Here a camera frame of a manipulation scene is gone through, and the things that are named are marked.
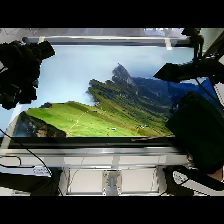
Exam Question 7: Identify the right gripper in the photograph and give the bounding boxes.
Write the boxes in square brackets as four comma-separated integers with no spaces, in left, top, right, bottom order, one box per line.
[153,61,201,84]

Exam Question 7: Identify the silver frame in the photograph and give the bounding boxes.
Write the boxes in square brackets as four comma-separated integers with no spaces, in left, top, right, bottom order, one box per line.
[0,34,202,197]

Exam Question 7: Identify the black cable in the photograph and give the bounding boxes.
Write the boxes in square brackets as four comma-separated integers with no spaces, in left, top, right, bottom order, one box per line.
[0,129,54,178]
[0,154,24,169]

